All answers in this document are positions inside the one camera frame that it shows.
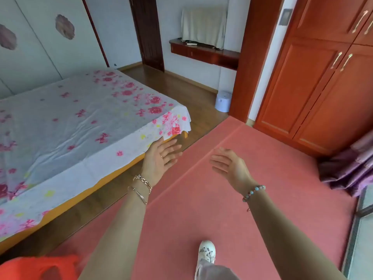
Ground dark wooden door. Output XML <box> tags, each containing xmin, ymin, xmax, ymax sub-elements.
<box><xmin>128</xmin><ymin>0</ymin><xmax>165</xmax><ymax>72</ymax></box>

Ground white sliding-door wardrobe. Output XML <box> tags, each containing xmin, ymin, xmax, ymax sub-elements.
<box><xmin>0</xmin><ymin>0</ymin><xmax>110</xmax><ymax>100</ymax></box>

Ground white perforated shoe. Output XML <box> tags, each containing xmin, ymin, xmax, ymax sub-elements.
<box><xmin>198</xmin><ymin>240</ymin><xmax>216</xmax><ymax>264</ymax></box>

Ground red plastic stool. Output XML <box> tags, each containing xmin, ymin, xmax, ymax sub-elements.
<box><xmin>0</xmin><ymin>254</ymin><xmax>81</xmax><ymax>280</ymax></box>

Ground white plastic stool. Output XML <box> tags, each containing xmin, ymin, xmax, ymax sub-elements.
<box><xmin>214</xmin><ymin>90</ymin><xmax>233</xmax><ymax>113</ymax></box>

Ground person's right hand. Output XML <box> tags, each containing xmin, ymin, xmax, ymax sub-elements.
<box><xmin>209</xmin><ymin>147</ymin><xmax>257</xmax><ymax>196</ymax></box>

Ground thin silver bangle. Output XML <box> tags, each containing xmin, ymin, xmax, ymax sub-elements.
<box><xmin>127</xmin><ymin>185</ymin><xmax>148</xmax><ymax>205</ymax></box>

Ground purple curtain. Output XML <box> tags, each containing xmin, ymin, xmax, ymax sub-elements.
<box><xmin>317</xmin><ymin>129</ymin><xmax>373</xmax><ymax>198</ymax></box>

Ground red-brown wooden wall trim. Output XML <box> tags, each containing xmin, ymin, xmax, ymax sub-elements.
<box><xmin>228</xmin><ymin>0</ymin><xmax>285</xmax><ymax>123</ymax></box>

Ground dark-framed glass window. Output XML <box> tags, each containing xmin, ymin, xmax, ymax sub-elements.
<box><xmin>341</xmin><ymin>186</ymin><xmax>373</xmax><ymax>280</ymax></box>

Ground person's light trousers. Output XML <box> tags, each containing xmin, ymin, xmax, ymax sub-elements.
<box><xmin>194</xmin><ymin>259</ymin><xmax>239</xmax><ymax>280</ymax></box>

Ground red-brown wall shelf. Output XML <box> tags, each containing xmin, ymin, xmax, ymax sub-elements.
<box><xmin>169</xmin><ymin>38</ymin><xmax>241</xmax><ymax>71</ymax></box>

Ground person's left forearm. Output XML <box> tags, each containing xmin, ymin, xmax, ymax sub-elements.
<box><xmin>78</xmin><ymin>175</ymin><xmax>154</xmax><ymax>280</ymax></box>

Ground cream cloth-covered television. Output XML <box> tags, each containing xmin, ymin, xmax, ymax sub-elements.
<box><xmin>180</xmin><ymin>7</ymin><xmax>228</xmax><ymax>51</ymax></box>

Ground wooden bed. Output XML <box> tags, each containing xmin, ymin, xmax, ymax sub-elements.
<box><xmin>0</xmin><ymin>66</ymin><xmax>192</xmax><ymax>256</ymax></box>

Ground red-brown wooden cabinet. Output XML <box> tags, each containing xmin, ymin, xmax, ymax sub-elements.
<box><xmin>253</xmin><ymin>0</ymin><xmax>373</xmax><ymax>157</ymax></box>

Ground person's right forearm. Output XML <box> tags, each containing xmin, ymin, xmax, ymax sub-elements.
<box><xmin>241</xmin><ymin>185</ymin><xmax>349</xmax><ymax>280</ymax></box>

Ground gold flower link bracelet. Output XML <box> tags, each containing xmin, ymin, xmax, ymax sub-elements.
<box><xmin>133</xmin><ymin>174</ymin><xmax>153</xmax><ymax>193</ymax></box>

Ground grey wall switch panel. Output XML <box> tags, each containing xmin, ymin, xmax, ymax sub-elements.
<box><xmin>279</xmin><ymin>8</ymin><xmax>293</xmax><ymax>26</ymax></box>

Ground person's left hand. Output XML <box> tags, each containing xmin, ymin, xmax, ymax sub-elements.
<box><xmin>141</xmin><ymin>136</ymin><xmax>183</xmax><ymax>187</ymax></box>

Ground pastel beaded bracelet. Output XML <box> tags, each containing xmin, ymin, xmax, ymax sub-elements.
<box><xmin>242</xmin><ymin>185</ymin><xmax>266</xmax><ymax>213</ymax></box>

